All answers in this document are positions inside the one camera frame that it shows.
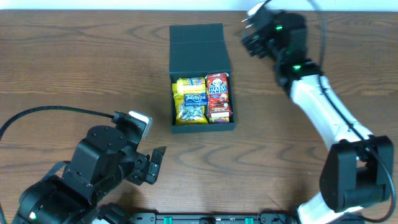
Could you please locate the yellow M&M's tube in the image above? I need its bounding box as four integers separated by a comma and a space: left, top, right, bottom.
172, 77, 206, 95

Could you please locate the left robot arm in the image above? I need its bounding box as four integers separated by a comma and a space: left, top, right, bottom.
13, 126, 166, 223

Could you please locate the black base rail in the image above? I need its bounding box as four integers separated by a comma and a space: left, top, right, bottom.
93, 212, 365, 224

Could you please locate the left black cable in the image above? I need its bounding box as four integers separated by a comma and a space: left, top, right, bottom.
0, 105, 125, 141

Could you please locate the red Hello Panda box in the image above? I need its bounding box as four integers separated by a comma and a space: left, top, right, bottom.
205, 72, 233, 123

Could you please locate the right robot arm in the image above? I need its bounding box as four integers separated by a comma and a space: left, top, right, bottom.
242, 6, 397, 223

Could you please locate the yellow sunflower seed bag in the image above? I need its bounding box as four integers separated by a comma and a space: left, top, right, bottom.
172, 87, 208, 126

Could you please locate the black gift box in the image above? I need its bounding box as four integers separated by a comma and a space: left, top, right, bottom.
169, 23, 237, 135

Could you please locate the blue Eclipse gum box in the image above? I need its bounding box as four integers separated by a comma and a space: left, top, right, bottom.
184, 93, 208, 106

